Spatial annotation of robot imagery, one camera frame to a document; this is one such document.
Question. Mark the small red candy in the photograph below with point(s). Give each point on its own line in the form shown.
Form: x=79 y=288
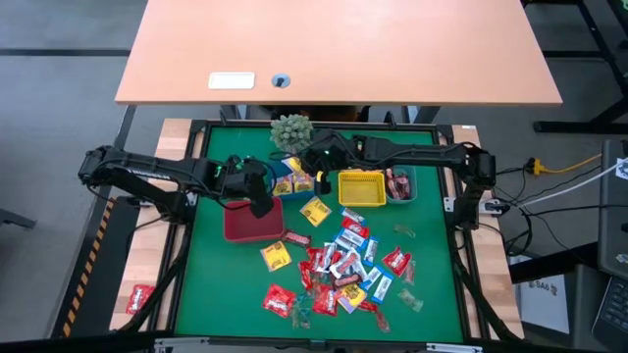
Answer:
x=367 y=306

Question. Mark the black floor platform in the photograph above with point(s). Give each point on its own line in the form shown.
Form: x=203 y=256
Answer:
x=93 y=294

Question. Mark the clear gummy candy wrapper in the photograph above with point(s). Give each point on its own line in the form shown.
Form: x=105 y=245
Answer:
x=295 y=319

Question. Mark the brown PayDay bar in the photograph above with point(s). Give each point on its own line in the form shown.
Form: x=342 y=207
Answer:
x=347 y=280

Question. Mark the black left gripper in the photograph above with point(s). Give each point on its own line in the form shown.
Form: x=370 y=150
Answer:
x=243 y=179

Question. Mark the white rectangular desk plate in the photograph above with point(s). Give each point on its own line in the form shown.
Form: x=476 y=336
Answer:
x=231 y=81

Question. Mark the large tan wooden desk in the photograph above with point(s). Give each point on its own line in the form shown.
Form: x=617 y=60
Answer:
x=343 y=44

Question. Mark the blue white candy bar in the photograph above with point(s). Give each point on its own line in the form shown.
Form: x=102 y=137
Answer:
x=349 y=240
x=382 y=288
x=371 y=251
x=371 y=278

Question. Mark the clear teal candy wrapper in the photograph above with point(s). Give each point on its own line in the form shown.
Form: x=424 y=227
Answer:
x=305 y=311

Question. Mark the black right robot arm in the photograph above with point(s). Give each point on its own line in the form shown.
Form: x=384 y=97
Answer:
x=422 y=152

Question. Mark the yellow purple candy packet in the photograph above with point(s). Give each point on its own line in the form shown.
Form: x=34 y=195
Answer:
x=350 y=296

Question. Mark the silver frame bracket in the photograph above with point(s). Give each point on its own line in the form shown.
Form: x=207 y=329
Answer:
x=454 y=348
x=179 y=344

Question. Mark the black furniture foot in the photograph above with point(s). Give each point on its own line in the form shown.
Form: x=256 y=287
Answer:
x=17 y=219

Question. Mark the black desk base frame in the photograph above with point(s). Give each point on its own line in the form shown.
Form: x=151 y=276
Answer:
x=564 y=127

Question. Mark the yellow plastic basket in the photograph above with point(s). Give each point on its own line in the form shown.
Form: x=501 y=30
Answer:
x=361 y=188

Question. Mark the blue plastic bin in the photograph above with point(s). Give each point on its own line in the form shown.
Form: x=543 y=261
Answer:
x=306 y=196

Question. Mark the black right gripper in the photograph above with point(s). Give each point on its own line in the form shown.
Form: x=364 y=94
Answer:
x=331 y=152

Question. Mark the black aluminium table frame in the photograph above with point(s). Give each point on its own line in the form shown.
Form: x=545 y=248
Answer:
x=235 y=124

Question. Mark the yellow black hazard tape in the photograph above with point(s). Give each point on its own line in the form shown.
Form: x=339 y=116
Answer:
x=86 y=274

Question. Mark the white corner bracket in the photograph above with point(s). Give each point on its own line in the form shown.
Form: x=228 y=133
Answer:
x=449 y=204

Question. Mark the green table mat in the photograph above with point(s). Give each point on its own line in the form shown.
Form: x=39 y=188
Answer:
x=221 y=294

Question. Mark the small teal plastic bin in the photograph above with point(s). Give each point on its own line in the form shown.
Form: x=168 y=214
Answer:
x=413 y=196

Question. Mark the clear green candy wrapper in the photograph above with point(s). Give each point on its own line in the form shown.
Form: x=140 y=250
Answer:
x=409 y=300

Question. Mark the black keyboard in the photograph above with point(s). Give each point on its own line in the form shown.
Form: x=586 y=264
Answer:
x=613 y=309

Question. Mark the pink plastic bin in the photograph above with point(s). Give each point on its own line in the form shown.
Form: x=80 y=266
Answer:
x=245 y=228

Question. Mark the dark red candy packet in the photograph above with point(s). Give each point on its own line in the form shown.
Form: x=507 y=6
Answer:
x=296 y=238

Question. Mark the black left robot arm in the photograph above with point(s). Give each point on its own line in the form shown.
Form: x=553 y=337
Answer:
x=147 y=169

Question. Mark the artificial green plant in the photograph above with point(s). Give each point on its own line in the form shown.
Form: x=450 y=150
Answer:
x=292 y=132

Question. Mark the clear red candy wrapper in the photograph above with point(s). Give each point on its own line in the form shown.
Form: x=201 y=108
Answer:
x=382 y=322
x=408 y=273

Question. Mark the white power strip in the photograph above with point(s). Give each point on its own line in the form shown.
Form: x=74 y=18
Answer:
x=490 y=206

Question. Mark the red Skittles packet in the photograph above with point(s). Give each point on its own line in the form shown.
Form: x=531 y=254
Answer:
x=278 y=300
x=325 y=300
x=140 y=298

